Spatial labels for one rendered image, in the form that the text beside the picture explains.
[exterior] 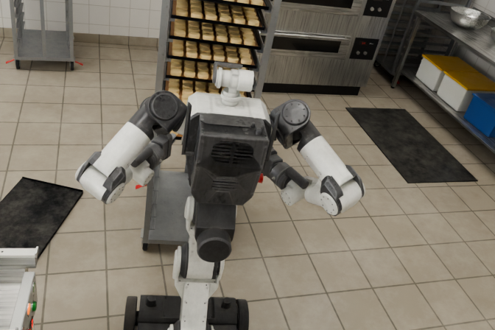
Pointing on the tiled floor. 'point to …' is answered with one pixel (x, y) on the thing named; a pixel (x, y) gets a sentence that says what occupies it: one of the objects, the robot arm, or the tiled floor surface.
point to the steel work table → (476, 40)
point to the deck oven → (328, 23)
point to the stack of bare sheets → (34, 213)
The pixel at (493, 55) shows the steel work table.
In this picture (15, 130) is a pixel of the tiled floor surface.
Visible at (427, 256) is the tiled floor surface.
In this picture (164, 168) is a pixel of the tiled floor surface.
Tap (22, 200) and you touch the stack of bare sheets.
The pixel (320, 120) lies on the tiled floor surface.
